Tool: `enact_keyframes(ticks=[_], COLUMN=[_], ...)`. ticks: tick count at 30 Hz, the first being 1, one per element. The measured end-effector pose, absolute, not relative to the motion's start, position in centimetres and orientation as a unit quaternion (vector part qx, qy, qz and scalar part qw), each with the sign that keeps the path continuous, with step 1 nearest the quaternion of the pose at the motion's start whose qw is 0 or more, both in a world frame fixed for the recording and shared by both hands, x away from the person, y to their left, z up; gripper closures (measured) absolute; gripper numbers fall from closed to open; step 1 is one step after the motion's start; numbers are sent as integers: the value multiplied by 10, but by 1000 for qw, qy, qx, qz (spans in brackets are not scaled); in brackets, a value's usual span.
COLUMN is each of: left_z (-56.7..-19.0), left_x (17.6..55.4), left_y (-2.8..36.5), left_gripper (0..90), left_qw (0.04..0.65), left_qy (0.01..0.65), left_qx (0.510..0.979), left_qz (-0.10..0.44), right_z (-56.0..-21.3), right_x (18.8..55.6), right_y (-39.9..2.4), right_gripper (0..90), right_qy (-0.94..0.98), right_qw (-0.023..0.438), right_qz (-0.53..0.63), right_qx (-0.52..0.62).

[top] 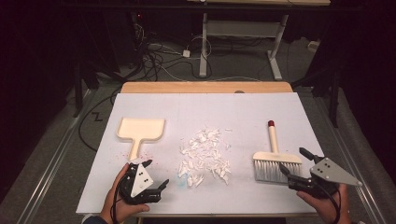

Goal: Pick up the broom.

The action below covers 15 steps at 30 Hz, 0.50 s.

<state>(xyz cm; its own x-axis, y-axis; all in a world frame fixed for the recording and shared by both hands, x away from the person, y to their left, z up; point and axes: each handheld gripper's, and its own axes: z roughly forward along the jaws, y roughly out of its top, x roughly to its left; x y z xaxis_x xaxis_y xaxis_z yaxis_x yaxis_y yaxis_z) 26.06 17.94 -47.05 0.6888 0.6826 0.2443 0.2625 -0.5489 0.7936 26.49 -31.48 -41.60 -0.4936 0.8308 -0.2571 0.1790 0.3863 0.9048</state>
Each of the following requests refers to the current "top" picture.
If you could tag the metal floor rail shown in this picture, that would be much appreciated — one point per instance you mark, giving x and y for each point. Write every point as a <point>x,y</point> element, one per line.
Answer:
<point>358,161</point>
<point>53,161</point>

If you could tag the cream hand brush red tip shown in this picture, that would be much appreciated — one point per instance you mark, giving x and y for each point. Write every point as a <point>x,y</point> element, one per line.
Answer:
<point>274,155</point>

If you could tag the person's left hand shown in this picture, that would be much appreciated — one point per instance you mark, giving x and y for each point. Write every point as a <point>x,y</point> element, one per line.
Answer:
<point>120,211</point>

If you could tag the scattered red crumbs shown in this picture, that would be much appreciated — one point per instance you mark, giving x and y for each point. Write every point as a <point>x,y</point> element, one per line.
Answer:
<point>146,155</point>

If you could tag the person's right hand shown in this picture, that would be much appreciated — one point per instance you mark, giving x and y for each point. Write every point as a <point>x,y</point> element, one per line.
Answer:
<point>323,208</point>

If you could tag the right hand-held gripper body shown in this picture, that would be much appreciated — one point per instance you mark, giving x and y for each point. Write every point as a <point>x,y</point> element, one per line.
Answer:
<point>330,174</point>

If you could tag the small white box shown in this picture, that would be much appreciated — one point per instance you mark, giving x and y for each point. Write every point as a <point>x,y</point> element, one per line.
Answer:
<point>313,45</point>

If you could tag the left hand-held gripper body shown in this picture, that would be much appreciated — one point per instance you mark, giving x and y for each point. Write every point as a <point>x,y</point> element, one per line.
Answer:
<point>141,182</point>

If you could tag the cream plastic dustpan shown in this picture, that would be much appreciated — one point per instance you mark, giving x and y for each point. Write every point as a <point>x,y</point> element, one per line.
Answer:
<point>140,129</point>

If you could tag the person's dark sleeve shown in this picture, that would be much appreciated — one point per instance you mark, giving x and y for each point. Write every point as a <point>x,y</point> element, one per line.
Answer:
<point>93,220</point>

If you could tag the wooden table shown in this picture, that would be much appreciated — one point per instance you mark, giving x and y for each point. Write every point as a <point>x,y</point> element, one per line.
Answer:
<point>202,87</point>

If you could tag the white power adapter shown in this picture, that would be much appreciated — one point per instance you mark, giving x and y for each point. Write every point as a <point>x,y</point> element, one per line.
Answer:
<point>186,53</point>

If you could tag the pile of white paper scraps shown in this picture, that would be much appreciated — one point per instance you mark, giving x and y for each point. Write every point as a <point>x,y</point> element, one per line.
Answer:
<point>204,155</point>

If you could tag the white table mat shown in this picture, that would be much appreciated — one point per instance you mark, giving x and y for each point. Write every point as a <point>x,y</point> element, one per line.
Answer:
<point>202,109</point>

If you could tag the white metal desk frame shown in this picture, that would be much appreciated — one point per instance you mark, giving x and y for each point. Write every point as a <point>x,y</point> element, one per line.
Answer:
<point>239,28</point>

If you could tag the black metal stand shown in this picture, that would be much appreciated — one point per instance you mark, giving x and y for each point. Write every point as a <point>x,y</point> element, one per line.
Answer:
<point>77,93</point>

